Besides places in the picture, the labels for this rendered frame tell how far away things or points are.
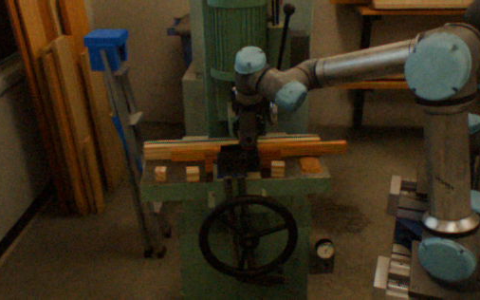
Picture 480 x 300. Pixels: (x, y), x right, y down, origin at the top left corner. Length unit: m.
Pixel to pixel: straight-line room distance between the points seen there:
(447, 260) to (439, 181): 0.17
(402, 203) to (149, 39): 2.78
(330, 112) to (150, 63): 1.51
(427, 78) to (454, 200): 0.27
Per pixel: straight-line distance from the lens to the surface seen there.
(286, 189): 1.63
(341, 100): 4.19
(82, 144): 3.05
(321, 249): 1.70
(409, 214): 1.87
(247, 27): 1.50
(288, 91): 1.22
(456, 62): 1.02
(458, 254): 1.18
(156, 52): 4.16
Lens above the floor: 1.69
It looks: 26 degrees down
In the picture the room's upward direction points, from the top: 1 degrees counter-clockwise
